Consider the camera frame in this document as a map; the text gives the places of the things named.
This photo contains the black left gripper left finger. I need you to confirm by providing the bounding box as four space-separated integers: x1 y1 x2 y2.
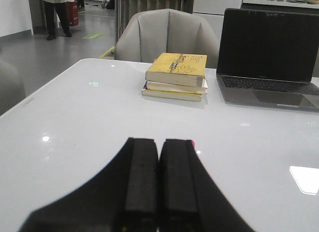
20 138 158 232

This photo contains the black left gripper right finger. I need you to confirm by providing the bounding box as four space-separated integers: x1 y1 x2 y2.
159 139 253 232

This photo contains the yellow bottom book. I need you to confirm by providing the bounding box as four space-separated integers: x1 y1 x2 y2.
142 85 203 102

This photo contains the yellow book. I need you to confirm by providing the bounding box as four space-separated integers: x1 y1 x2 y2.
142 85 203 102
146 52 207 87

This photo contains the white middle book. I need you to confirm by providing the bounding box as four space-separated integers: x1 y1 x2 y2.
145 79 208 94

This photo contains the yellow top book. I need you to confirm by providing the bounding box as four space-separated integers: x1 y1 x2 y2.
146 52 207 87

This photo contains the grey open laptop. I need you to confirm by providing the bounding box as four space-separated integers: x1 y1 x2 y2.
216 8 319 111

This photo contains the grey left armchair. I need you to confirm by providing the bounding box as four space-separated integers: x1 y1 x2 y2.
114 8 219 68

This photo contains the red bin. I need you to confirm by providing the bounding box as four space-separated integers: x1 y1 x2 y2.
66 0 79 26

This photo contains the person in dark trousers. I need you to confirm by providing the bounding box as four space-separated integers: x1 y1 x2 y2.
41 0 73 41

